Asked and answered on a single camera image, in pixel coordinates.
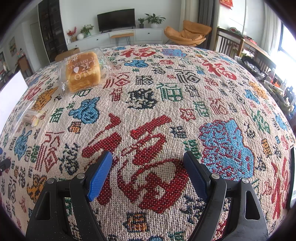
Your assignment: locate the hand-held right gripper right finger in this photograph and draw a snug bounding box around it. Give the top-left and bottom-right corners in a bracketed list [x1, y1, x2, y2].
[183, 151, 270, 241]

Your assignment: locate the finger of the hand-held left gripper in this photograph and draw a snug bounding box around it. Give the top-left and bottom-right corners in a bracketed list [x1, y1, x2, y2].
[0, 147, 11, 173]

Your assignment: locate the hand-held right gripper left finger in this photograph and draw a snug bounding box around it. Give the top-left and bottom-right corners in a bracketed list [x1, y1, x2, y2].
[25, 151, 113, 241]

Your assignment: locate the long clear bread packet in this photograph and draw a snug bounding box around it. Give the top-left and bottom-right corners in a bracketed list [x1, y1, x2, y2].
[9, 108, 47, 139]

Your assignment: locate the white cardboard box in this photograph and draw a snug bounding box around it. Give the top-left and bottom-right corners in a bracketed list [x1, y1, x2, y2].
[0, 70, 28, 139]

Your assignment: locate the clear bag of toast bread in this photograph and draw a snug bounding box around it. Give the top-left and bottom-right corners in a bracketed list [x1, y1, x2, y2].
[57, 47, 119, 94]

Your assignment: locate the printed woven blanket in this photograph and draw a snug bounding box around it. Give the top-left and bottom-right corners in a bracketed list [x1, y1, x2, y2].
[0, 44, 296, 241]

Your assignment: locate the dark basket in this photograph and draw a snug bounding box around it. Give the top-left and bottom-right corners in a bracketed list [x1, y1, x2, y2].
[240, 56, 266, 80]

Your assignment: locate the brown cardboard box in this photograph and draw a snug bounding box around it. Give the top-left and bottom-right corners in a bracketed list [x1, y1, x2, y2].
[55, 47, 80, 62]

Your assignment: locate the wooden stool with metal legs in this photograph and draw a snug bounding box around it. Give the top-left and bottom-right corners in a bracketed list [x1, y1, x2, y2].
[110, 33, 135, 46]

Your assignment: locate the dark glass display cabinet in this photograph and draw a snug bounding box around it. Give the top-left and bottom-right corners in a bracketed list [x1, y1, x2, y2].
[38, 0, 68, 63]

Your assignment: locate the orange lounge chair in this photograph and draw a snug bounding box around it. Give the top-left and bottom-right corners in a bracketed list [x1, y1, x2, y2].
[164, 20, 212, 48]

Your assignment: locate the red flower arrangement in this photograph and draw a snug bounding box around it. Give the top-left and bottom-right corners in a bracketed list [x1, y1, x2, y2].
[67, 27, 77, 43]

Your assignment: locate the leafy potted plant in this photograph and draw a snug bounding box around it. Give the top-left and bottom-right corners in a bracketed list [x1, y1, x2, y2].
[80, 24, 94, 38]

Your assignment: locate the white television cabinet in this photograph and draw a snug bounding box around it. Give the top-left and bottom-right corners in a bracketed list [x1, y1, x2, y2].
[69, 28, 163, 48]

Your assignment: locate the black television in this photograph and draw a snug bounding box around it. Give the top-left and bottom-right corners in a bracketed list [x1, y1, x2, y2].
[97, 9, 136, 32]

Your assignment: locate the grey curtain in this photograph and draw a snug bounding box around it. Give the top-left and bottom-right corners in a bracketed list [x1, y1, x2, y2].
[199, 0, 218, 50]

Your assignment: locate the large green potted plant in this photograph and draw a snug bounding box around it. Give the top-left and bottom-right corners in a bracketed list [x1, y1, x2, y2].
[144, 13, 166, 29]

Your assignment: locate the white sheer curtain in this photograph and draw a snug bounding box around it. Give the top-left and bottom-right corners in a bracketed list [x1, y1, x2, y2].
[264, 2, 285, 61]

